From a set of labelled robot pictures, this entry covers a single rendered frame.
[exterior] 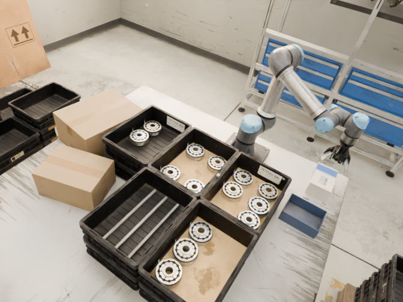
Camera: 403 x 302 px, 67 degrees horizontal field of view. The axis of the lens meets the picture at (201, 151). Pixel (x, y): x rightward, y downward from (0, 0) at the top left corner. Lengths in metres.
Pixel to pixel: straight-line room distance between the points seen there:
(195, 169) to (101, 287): 0.69
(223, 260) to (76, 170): 0.80
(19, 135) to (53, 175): 1.07
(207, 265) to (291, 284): 0.41
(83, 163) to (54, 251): 0.41
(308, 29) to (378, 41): 0.74
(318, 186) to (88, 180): 1.20
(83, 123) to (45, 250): 0.66
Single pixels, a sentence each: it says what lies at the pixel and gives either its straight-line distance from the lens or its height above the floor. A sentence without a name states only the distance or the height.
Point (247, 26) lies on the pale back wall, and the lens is 4.17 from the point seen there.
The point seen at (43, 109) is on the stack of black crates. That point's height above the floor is 0.49.
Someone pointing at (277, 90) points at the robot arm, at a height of 1.15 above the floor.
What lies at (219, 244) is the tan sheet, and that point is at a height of 0.83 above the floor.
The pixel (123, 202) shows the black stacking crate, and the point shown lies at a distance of 1.44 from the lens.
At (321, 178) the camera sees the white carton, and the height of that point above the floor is 0.79.
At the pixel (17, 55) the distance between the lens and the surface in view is 3.96.
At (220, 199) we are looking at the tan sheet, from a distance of 1.49.
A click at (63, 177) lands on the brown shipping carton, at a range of 1.54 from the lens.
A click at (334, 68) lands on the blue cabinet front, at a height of 0.82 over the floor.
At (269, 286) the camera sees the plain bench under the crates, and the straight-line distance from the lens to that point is 1.48.
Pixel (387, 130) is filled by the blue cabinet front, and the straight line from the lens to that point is 3.31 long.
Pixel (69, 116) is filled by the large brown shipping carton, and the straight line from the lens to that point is 1.81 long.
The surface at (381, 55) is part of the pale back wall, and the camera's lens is 3.93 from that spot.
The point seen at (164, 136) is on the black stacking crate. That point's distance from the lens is 1.76.
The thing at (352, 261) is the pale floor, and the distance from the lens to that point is 2.66.
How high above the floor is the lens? 1.98
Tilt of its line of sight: 43 degrees down
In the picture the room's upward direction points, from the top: 11 degrees clockwise
